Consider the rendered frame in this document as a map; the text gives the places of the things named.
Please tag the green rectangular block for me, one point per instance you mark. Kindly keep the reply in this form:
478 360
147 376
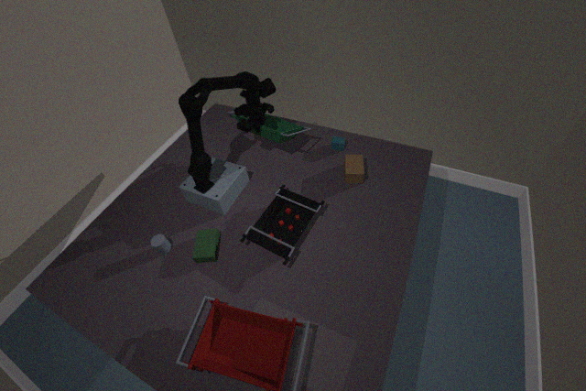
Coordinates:
206 245

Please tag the dark grey cylinder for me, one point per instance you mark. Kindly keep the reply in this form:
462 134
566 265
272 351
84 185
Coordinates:
161 244

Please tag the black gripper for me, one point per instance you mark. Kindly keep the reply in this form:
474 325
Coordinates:
256 117

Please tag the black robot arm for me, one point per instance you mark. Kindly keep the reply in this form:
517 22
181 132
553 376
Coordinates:
200 162

